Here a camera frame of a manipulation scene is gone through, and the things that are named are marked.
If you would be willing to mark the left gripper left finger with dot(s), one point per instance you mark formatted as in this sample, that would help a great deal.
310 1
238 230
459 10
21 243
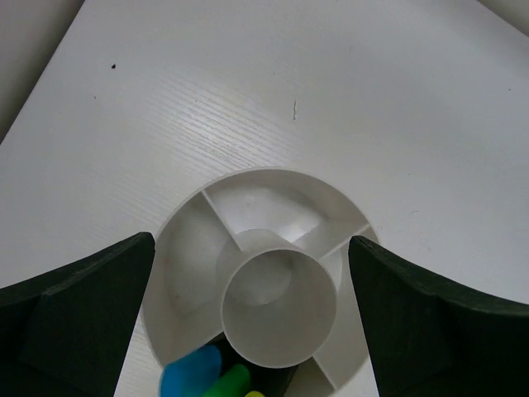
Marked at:
66 332

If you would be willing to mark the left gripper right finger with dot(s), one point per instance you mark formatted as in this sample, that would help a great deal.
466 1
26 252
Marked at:
428 335

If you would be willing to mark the blue cap highlighter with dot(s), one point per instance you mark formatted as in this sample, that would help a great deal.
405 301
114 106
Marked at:
192 375

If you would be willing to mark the green cap highlighter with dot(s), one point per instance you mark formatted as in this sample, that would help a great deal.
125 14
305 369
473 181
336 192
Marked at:
234 383

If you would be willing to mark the yellow cap highlighter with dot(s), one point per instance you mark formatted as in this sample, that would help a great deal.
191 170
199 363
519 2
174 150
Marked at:
254 393

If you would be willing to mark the white round divided container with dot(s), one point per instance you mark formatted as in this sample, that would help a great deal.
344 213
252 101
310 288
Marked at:
258 259

